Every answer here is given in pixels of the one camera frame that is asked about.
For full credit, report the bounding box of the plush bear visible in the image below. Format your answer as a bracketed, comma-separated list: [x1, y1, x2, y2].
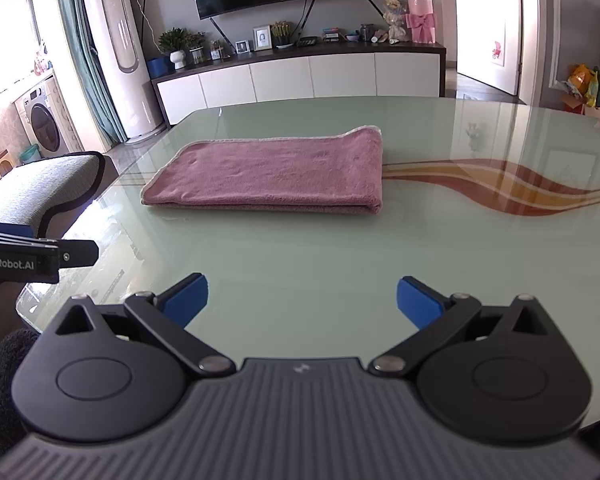
[382, 0, 409, 44]

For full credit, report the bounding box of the potted plant white pot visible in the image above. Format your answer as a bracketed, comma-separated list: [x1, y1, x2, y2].
[158, 28, 191, 70]

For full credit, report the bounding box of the pink towel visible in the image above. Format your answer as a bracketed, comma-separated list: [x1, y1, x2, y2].
[140, 125, 385, 216]

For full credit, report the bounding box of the window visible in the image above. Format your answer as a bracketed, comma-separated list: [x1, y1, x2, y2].
[0, 0, 44, 107]

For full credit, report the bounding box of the teal curtain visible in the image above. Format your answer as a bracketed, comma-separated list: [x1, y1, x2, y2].
[55, 0, 129, 149]

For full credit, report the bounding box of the washing machine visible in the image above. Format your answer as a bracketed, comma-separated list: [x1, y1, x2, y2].
[14, 72, 84, 159]

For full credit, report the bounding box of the grey chair black frame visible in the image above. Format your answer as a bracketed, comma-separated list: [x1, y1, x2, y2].
[0, 151, 119, 321]

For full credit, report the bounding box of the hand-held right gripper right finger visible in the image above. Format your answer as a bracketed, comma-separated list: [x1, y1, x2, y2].
[369, 276, 565, 377]

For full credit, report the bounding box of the black television cable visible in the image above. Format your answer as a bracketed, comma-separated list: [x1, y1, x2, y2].
[292, 0, 317, 41]

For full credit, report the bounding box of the white door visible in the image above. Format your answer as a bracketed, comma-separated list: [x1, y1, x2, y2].
[452, 0, 524, 97]

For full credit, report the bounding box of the pink gift box with bow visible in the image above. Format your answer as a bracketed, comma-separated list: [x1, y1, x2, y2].
[405, 0, 437, 44]

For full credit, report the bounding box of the orange bag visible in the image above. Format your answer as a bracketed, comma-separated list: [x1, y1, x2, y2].
[567, 64, 599, 97]

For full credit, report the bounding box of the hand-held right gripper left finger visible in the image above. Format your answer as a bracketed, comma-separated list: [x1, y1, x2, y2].
[40, 273, 237, 380]

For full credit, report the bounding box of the dark fuzzy cloth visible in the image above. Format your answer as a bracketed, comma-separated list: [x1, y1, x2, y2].
[0, 329, 42, 463]

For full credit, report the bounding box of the white tower air conditioner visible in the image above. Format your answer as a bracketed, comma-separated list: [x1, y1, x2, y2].
[75, 0, 167, 147]

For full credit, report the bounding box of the wooden stool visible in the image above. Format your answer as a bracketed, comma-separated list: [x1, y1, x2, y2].
[0, 155, 19, 187]

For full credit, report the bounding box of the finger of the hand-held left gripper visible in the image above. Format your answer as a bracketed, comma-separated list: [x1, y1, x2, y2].
[0, 221, 35, 240]
[58, 239, 100, 268]

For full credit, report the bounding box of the white television cabinet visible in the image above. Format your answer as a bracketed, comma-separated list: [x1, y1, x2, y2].
[151, 40, 447, 127]

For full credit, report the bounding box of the yellow green potted plant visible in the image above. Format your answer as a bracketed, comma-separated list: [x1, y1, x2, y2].
[271, 21, 295, 49]

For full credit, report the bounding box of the blue pot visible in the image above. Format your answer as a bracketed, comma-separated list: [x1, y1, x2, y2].
[146, 56, 174, 80]

